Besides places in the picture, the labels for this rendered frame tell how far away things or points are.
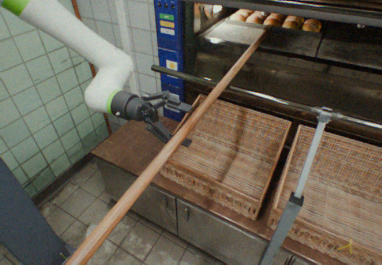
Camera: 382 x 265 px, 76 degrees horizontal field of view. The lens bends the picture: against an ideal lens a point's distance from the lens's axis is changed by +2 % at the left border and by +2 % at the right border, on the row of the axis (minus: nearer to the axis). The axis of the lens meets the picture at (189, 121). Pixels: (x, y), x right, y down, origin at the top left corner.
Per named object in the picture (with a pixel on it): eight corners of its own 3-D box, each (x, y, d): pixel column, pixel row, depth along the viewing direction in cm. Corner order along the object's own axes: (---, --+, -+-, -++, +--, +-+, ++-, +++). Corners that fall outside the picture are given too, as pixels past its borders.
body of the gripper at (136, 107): (138, 91, 80) (162, 99, 77) (142, 112, 85) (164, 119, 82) (123, 103, 75) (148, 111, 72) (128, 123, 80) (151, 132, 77)
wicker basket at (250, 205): (198, 126, 167) (199, 92, 150) (281, 156, 145) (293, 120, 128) (157, 175, 134) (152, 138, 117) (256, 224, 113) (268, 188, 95)
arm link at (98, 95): (91, 112, 91) (71, 99, 81) (108, 84, 94) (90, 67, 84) (121, 123, 86) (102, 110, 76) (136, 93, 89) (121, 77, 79)
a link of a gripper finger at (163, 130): (146, 117, 77) (144, 119, 78) (170, 143, 78) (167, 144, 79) (153, 110, 79) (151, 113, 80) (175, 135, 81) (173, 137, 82)
